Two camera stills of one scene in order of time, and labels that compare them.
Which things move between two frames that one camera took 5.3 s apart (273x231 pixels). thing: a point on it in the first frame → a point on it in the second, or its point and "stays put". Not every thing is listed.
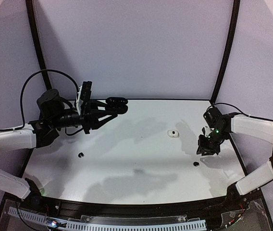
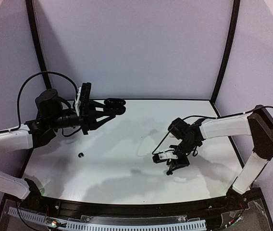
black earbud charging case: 117,105 stays put
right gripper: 207,147 → 179,162
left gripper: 86,118 stays put
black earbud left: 81,154 stays put
